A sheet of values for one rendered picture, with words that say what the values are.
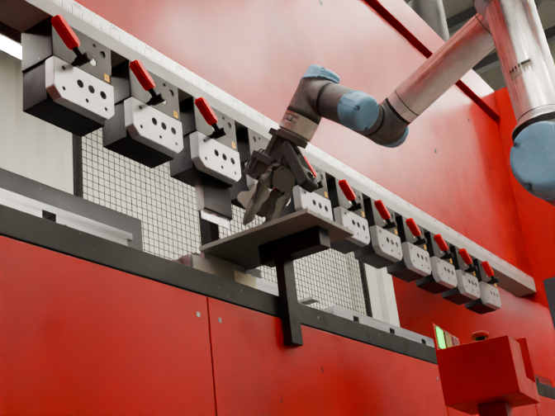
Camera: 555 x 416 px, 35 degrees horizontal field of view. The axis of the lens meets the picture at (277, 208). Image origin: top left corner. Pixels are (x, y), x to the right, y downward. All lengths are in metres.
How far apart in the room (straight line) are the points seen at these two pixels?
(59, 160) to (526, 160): 6.62
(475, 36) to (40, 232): 0.95
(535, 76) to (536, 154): 0.15
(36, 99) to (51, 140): 6.28
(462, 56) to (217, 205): 0.60
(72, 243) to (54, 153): 6.55
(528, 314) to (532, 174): 2.39
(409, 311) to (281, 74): 1.96
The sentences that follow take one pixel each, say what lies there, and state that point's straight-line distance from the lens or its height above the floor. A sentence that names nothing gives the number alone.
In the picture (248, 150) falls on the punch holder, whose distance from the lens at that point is 2.05.
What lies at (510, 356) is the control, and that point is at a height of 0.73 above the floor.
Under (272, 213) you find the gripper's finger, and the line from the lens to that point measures 1.86.
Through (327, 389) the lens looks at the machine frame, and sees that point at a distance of 1.82.
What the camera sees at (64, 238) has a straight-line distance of 1.32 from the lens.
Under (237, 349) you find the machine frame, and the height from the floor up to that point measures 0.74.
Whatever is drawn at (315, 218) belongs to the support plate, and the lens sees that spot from 1.70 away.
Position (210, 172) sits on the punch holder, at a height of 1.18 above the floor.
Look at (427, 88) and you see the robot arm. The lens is 1.84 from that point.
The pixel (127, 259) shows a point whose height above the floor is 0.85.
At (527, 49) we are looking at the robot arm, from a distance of 1.58.
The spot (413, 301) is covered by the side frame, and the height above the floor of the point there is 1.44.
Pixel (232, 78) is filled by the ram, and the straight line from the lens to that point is 2.10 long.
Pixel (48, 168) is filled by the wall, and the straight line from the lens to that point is 7.75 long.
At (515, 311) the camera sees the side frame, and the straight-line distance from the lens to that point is 3.86.
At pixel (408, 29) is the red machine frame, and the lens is 3.35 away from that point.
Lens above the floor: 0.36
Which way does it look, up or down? 23 degrees up
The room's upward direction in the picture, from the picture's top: 7 degrees counter-clockwise
